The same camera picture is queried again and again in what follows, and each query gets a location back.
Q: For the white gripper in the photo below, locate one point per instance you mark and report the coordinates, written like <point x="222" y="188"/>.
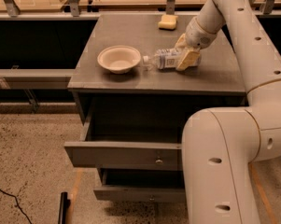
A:
<point x="198" y="35"/>

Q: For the clear plastic water bottle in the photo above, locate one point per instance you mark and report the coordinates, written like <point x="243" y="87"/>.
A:
<point x="163" y="59"/>

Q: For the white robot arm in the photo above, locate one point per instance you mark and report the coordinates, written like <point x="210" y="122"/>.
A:
<point x="219" y="143"/>

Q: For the grey wooden drawer cabinet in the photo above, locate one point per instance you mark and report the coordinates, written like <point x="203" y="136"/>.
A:
<point x="216" y="82"/>

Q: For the grey open top drawer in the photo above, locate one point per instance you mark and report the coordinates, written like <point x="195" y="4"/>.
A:
<point x="128" y="133"/>

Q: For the grey open drawer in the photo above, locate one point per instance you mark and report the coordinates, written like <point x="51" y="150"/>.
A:
<point x="128" y="133"/>
<point x="119" y="185"/>

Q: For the grey open lower drawer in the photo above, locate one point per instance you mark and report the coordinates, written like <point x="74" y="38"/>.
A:
<point x="119" y="185"/>

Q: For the yellow sponge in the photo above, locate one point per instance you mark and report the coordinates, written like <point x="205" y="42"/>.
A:
<point x="168" y="22"/>

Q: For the white paper bowl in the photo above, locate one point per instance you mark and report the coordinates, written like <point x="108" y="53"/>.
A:
<point x="119" y="59"/>

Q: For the black bar on floor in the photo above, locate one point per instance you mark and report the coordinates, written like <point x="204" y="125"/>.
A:
<point x="64" y="203"/>

